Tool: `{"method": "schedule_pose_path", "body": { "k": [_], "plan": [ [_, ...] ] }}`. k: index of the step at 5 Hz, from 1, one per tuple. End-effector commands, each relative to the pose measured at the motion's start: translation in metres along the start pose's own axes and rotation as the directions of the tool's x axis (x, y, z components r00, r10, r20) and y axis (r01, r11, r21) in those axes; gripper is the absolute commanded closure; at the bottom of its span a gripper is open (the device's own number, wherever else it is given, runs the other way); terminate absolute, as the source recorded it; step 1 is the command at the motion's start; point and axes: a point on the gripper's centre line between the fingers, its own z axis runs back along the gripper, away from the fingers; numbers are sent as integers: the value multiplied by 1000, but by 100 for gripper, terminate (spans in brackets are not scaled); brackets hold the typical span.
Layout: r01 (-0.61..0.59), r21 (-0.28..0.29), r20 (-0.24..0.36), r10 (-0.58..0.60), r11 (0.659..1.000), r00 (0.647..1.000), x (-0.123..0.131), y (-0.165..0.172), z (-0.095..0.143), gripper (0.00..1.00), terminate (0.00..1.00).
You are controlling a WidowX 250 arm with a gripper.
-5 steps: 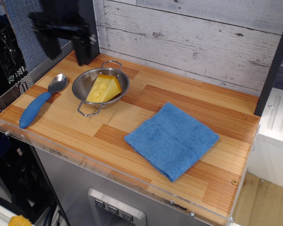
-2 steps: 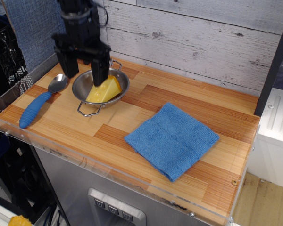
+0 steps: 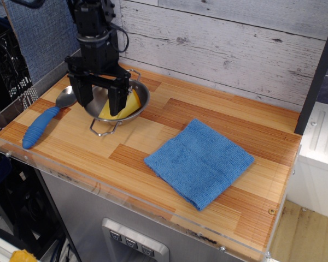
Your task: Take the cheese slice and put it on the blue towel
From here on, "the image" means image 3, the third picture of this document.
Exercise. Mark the silver dispenser button panel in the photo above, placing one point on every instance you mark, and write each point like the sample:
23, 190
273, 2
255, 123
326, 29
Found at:
134, 241

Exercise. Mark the spoon with blue handle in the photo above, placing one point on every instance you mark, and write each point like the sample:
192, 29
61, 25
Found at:
33, 133

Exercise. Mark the white appliance top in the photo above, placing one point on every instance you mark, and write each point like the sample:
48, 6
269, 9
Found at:
314, 143

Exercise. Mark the yellow toy cheese wedge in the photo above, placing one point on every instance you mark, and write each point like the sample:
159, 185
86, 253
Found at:
132, 104

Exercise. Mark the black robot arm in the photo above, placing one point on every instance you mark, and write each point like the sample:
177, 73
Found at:
94, 18

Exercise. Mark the dark right shelf post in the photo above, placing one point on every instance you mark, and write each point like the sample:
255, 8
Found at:
313, 92

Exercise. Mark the small steel two-handled pot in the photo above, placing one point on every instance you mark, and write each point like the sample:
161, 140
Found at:
100, 96

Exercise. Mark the blue knitted cloth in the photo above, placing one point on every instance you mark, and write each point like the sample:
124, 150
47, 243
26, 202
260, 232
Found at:
199, 163

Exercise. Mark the clear acrylic table guard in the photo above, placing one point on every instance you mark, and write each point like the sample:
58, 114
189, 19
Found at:
99, 184

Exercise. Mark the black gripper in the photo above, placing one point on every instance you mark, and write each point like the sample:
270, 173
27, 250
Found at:
98, 64

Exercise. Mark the black plastic crate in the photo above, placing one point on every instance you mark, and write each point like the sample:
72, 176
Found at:
15, 80

